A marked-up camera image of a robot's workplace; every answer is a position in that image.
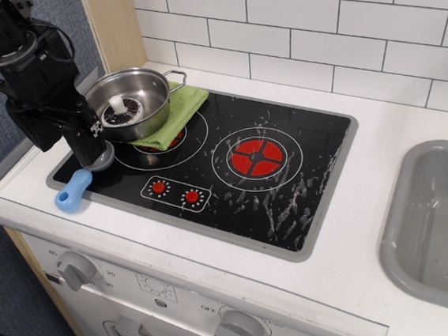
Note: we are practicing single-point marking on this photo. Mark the white toy oven front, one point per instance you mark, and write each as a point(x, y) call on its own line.
point(122, 302)

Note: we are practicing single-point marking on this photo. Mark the left grey oven knob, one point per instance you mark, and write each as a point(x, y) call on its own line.
point(75, 269)

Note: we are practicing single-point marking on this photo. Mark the green cloth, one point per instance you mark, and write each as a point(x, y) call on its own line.
point(185, 102)

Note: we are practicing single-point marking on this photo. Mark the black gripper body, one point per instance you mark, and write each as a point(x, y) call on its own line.
point(43, 125)

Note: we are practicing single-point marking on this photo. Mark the black toy stove top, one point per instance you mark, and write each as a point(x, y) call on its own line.
point(255, 174)

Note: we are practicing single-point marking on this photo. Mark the white and black toy sushi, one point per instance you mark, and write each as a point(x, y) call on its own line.
point(122, 112)

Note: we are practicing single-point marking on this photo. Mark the grey scoop with blue handle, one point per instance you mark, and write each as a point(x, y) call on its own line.
point(69, 198)

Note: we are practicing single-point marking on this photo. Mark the stainless steel pot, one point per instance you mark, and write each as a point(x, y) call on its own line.
point(148, 87)

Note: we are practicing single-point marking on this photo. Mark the grey sink basin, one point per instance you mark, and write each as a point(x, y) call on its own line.
point(414, 245)

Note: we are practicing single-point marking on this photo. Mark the grey oven knob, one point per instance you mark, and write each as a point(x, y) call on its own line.
point(236, 323)
point(75, 269)

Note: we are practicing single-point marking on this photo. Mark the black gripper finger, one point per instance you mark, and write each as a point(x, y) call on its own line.
point(86, 145)

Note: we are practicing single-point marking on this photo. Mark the right grey oven knob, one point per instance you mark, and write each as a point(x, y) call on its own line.
point(236, 323)

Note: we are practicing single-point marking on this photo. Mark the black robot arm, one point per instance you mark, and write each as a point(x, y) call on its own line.
point(38, 74)

